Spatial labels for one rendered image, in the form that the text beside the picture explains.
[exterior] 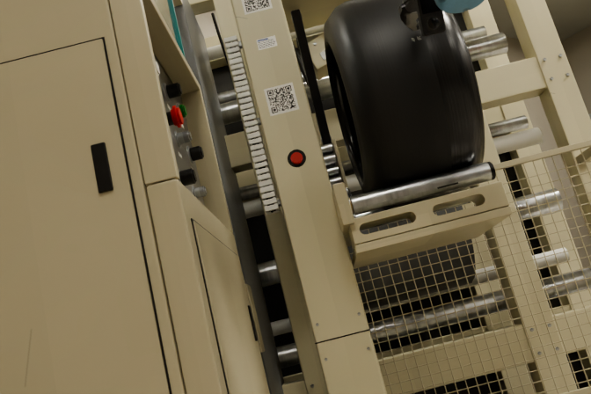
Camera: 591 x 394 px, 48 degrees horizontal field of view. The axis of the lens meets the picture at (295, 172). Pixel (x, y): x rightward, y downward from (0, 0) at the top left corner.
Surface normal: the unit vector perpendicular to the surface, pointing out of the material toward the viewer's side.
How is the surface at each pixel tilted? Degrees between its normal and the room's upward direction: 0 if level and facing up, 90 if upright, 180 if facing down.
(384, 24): 69
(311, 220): 90
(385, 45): 82
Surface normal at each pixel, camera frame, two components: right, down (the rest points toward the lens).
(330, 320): -0.06, -0.24
